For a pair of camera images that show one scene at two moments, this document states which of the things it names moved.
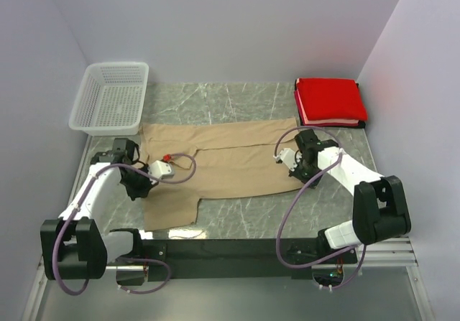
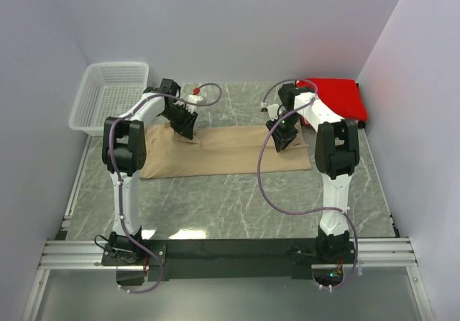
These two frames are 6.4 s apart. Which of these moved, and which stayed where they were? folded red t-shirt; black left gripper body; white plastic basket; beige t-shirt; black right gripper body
Moved: beige t-shirt; black left gripper body; black right gripper body
Stayed: folded red t-shirt; white plastic basket
